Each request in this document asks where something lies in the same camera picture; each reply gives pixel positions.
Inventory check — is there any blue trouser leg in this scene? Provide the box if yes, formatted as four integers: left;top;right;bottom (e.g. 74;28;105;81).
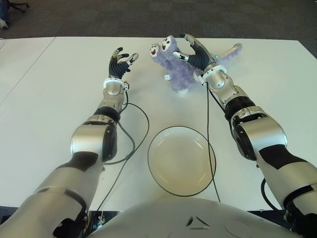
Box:
0;0;11;22

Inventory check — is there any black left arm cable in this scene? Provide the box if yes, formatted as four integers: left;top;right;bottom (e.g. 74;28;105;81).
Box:
95;89;150;214

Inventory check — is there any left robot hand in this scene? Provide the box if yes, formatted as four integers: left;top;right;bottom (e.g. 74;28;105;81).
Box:
108;47;139;80

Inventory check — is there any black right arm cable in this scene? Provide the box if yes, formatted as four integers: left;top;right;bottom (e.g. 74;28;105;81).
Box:
205;84;221;203

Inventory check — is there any black office chair base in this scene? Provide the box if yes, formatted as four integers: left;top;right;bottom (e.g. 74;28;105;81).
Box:
7;0;30;12

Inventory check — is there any purple plush doll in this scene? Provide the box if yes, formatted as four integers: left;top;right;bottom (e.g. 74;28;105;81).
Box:
150;35;243;94

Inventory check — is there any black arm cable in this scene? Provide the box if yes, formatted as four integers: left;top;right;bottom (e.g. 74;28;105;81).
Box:
205;84;221;203
95;89;150;214

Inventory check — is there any white plate with black rim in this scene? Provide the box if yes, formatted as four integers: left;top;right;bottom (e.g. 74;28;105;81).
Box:
148;125;216;196

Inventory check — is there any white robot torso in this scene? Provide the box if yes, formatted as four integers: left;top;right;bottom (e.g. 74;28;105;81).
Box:
85;197;308;238

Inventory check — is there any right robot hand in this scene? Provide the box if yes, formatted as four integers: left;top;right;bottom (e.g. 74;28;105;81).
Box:
172;33;218;72

